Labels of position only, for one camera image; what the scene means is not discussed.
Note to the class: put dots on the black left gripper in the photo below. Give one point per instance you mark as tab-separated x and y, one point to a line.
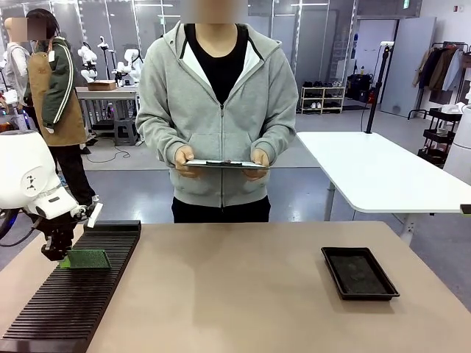
59	235

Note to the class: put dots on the green PCB board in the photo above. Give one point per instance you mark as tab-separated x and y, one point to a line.
88	259

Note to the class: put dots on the gray clipboard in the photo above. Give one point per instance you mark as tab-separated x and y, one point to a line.
224	164

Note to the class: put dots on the person right forearm gray sleeve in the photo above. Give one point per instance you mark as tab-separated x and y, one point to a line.
154	139

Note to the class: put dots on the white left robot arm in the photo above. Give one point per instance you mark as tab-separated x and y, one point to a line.
22	165

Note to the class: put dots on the person left forearm gray sleeve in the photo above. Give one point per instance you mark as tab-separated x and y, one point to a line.
279	136

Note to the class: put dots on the black slotted PCB rack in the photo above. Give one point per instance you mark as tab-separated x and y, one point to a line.
73	294

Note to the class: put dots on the person right hand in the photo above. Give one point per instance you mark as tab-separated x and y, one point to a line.
184	162

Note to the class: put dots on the person left hand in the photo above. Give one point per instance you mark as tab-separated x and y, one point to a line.
257	158

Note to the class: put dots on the black utility cart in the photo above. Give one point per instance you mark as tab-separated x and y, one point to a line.
441	136

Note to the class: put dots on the white side table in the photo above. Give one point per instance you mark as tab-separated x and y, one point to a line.
379	173

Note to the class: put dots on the black plastic tray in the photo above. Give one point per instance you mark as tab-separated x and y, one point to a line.
358	274

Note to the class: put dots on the coat rack with clothes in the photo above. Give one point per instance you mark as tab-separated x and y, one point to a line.
441	70

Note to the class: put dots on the gray step stool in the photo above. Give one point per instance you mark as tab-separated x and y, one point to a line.
125	132

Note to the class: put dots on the gray partition panel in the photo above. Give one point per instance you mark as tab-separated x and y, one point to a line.
408	66

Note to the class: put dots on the black equipment cases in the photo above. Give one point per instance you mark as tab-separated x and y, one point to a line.
360	88

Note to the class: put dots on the bystander in green brown coat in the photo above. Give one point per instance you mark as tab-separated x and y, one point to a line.
55	95

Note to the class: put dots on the gray background workbench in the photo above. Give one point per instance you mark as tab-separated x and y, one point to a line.
106	93

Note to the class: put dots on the cardboard box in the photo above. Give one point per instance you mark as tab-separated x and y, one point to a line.
102	85

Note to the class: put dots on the wooden shoe rack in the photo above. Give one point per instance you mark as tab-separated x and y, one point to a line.
324	100

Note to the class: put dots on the small white background robot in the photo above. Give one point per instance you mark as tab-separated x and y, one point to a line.
88	62

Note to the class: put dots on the bystander in white top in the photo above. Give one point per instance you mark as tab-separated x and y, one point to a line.
14	62

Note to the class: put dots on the large white background robot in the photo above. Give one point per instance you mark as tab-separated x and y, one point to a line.
129	66

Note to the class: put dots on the person torso in gray hoodie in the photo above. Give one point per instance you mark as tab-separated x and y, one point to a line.
221	110

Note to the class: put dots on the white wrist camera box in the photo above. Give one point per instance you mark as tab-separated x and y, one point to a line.
93	215

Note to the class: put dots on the black camera pole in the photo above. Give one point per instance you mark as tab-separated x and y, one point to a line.
377	84

